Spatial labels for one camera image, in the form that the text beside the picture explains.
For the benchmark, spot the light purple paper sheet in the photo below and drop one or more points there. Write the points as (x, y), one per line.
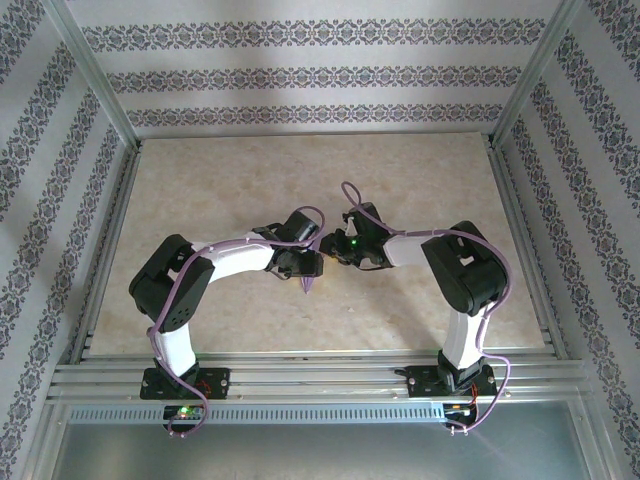
(307, 285)

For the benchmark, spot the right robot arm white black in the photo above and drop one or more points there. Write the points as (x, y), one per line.
(410, 250)

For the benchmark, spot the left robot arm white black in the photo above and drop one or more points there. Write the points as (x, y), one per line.
(240, 255)

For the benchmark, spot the grey metal panel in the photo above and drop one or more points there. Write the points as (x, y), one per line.
(320, 455)

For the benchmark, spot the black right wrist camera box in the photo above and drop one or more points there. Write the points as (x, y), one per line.
(367, 220)

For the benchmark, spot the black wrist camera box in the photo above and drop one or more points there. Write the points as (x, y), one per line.
(300, 226)
(367, 220)

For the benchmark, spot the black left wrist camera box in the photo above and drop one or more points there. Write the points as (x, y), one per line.
(300, 226)

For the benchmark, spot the aluminium mounting rail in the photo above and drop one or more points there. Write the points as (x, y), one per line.
(310, 377)

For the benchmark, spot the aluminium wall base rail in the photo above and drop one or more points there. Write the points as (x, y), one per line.
(315, 135)

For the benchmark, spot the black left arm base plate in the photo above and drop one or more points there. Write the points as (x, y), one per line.
(220, 382)

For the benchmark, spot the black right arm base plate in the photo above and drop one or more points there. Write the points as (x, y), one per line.
(422, 382)

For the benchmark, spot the aluminium side rail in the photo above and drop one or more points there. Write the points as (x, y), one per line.
(511, 200)
(121, 200)

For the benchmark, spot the aluminium frame post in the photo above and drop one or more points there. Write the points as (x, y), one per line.
(597, 445)
(536, 65)
(43, 445)
(91, 65)

